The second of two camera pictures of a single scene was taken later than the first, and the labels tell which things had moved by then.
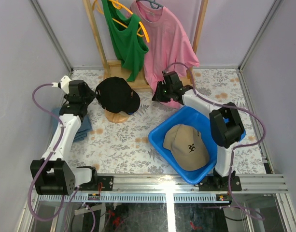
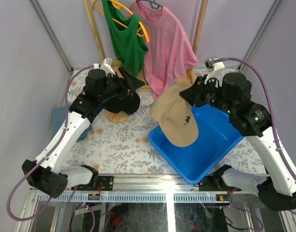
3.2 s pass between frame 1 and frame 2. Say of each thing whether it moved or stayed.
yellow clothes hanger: stayed
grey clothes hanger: stayed
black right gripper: moved
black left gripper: moved
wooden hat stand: stayed
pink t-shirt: stayed
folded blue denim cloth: stayed
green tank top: stayed
